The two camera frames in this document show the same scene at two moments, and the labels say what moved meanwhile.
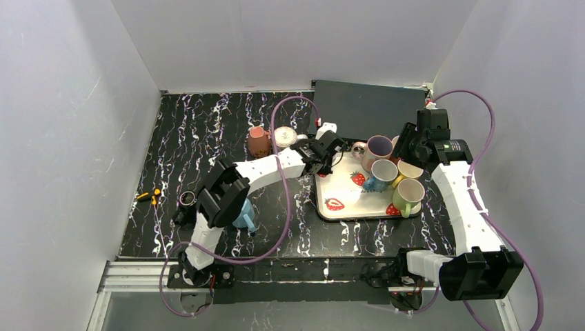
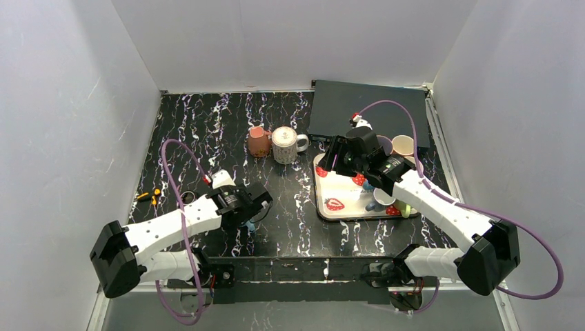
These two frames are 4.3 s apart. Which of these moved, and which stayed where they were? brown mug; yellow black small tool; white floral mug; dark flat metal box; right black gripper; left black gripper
Moved: right black gripper; left black gripper
Stayed: white floral mug; dark flat metal box; brown mug; yellow black small tool
